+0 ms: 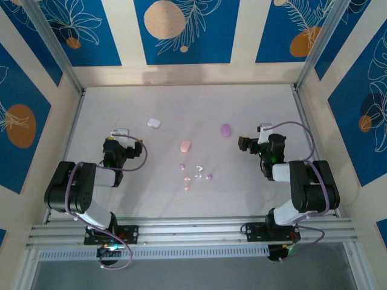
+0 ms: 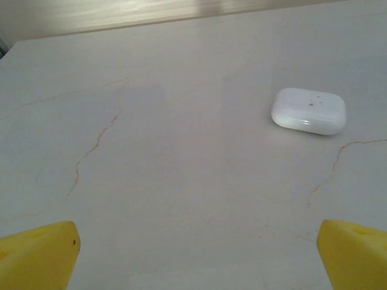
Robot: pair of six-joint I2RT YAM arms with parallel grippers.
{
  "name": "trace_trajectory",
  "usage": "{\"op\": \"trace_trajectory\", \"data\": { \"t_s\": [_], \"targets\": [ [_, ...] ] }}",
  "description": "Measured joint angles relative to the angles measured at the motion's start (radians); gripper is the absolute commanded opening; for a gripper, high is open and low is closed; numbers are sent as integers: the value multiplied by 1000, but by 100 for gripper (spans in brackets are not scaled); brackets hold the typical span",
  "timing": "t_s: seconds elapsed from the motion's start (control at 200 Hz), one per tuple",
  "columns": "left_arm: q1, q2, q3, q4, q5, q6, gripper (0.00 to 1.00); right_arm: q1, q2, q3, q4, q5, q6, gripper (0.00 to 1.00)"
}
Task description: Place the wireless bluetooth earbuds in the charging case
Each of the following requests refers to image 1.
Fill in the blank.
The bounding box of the black base electronics box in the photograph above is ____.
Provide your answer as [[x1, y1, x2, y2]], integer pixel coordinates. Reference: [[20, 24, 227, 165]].
[[267, 243, 299, 263], [96, 243, 122, 266]]

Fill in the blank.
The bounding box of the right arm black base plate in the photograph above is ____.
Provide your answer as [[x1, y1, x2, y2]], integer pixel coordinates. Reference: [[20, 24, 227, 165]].
[[241, 222, 301, 243]]

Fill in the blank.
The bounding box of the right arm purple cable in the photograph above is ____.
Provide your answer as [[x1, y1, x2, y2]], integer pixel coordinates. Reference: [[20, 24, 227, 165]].
[[262, 120, 332, 263]]

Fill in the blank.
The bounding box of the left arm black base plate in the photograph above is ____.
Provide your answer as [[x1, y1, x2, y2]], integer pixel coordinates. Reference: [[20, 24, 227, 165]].
[[83, 225, 140, 245]]

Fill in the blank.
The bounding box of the aluminium frame post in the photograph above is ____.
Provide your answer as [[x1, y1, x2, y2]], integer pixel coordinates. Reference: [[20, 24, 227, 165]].
[[21, 0, 86, 95], [293, 0, 354, 91]]

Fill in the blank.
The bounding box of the aluminium mounting rail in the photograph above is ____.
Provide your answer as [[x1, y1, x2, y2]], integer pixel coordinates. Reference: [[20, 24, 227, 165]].
[[25, 214, 360, 249]]

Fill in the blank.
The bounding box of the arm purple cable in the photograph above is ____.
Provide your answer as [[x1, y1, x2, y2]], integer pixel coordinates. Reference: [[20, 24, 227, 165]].
[[65, 135, 149, 272], [262, 120, 332, 263]]

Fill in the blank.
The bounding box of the aluminium table side rail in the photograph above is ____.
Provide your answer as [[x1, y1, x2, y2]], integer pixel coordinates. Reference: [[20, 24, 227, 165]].
[[290, 84, 341, 218], [44, 90, 87, 225]]

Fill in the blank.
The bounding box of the grey slotted cable duct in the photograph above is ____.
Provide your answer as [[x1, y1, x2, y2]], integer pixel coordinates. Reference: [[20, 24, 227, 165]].
[[39, 244, 270, 261]]

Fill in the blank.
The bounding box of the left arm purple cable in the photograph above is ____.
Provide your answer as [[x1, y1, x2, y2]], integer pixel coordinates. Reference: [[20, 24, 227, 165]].
[[65, 135, 149, 272]]

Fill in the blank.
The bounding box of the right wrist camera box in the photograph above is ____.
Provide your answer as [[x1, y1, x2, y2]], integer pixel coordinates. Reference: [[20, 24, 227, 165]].
[[257, 123, 273, 145]]

